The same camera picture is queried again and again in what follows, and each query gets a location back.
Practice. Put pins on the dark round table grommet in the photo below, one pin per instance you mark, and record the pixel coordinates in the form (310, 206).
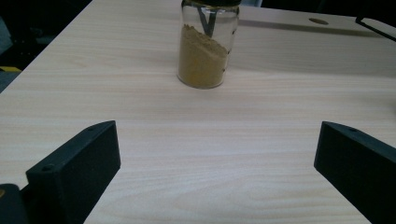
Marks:
(318, 21)

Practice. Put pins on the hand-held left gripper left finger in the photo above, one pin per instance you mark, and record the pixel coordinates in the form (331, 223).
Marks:
(74, 168)

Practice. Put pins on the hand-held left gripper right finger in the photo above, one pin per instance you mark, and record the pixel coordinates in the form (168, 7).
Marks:
(361, 168)

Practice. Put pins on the glass jar of brown powder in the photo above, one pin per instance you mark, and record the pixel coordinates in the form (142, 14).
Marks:
(199, 62)

